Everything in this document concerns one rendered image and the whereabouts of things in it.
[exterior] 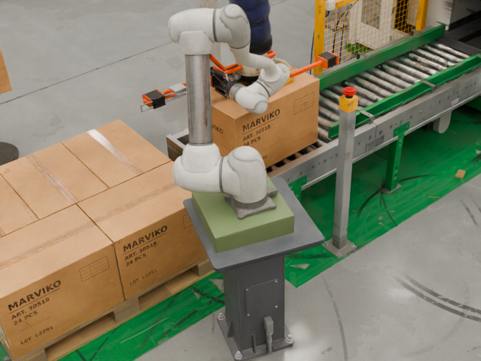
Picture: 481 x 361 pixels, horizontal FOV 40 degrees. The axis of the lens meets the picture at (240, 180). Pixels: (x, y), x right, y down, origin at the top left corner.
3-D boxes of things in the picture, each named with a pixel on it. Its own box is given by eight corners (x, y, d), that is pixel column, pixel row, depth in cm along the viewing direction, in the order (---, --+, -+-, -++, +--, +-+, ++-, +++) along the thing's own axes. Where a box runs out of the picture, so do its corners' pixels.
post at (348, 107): (338, 241, 396) (348, 92, 337) (347, 246, 392) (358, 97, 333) (331, 246, 393) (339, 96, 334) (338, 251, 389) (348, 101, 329)
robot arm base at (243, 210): (285, 205, 289) (285, 195, 286) (238, 220, 284) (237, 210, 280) (268, 182, 303) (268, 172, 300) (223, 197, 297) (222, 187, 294)
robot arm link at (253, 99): (238, 109, 325) (258, 93, 328) (258, 122, 315) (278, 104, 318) (230, 94, 317) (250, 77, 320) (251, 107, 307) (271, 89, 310)
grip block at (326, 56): (326, 59, 355) (327, 50, 352) (338, 64, 350) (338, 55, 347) (315, 64, 351) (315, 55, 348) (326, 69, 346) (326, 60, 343)
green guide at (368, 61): (433, 31, 496) (434, 19, 491) (444, 35, 490) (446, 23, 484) (268, 102, 420) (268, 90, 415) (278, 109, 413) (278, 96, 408)
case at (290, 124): (270, 115, 409) (270, 55, 385) (317, 141, 383) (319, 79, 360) (192, 152, 378) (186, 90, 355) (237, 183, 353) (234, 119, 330)
